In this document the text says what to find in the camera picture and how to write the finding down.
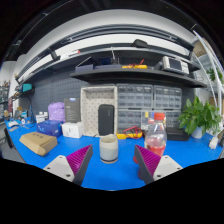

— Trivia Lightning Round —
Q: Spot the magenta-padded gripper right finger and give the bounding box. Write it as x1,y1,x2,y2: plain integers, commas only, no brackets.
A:
133,144,184,186

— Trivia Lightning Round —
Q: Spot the dark grey flat box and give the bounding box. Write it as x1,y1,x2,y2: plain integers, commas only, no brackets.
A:
64,97,82,123

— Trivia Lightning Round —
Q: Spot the green potted plant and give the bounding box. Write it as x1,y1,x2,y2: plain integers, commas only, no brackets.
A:
177,95,224,140

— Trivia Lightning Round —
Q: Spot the drawer cabinet with coloured parts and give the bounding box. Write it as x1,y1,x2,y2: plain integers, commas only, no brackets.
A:
141,109,183,133

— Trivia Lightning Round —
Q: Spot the brown cardboard box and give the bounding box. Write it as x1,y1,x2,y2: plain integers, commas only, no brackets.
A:
18,131,59,158

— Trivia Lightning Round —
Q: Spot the teal box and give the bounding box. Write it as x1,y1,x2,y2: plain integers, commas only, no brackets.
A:
21,83,34,94

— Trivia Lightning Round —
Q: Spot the white metal rack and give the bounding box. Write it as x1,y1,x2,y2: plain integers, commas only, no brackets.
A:
191,29,224,134

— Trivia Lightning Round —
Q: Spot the black rectangular speaker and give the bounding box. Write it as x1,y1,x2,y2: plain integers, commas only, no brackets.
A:
97,104,116,137

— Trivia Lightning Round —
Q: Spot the purple plastic bag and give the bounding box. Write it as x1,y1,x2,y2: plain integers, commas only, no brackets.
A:
47,101,67,123

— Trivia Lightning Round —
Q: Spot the yellow multimeter with red leads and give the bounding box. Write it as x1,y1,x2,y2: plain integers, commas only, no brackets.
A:
116,125,144,140

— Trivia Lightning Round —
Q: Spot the grey parts drawer cabinet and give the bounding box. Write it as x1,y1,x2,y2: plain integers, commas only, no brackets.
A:
116,83,154,111
116,109,145,132
153,85,183,112

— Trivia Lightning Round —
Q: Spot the white power adapter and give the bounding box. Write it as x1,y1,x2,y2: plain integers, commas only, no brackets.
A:
208,134,220,150

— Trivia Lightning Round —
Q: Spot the flat black case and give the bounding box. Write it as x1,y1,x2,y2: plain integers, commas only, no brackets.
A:
165,127,192,142

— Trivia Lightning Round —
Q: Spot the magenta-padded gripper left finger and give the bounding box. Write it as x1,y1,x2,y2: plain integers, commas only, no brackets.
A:
43,144,94,187

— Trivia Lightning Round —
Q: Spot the clear red-capped drink bottle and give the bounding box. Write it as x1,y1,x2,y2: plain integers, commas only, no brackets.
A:
143,112,168,158

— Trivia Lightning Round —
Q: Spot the blue box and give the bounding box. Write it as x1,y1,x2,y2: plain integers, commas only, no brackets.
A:
36,119,64,138

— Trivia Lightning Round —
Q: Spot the grey and white ceramic mug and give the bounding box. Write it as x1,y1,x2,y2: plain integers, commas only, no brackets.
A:
99,133,120,164

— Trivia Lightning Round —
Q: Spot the beige dotted tray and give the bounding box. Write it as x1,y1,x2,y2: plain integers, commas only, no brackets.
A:
80,85,118,138

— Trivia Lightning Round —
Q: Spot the white box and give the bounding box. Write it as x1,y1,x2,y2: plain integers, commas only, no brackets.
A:
61,121,85,139

